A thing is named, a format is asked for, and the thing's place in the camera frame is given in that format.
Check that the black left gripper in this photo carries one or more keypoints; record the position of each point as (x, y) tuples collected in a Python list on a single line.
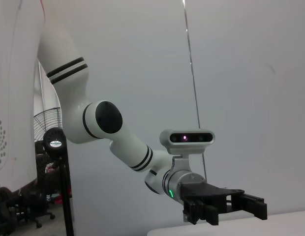
[(209, 193)]

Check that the black office chair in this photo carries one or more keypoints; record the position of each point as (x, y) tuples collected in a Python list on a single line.
[(32, 209)]

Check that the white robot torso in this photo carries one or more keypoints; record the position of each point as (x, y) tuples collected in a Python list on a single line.
[(12, 86)]

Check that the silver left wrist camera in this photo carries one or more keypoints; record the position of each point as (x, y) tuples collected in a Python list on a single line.
[(187, 138)]

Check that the black pedestal fan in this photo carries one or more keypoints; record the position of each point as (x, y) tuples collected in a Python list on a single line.
[(54, 142)]

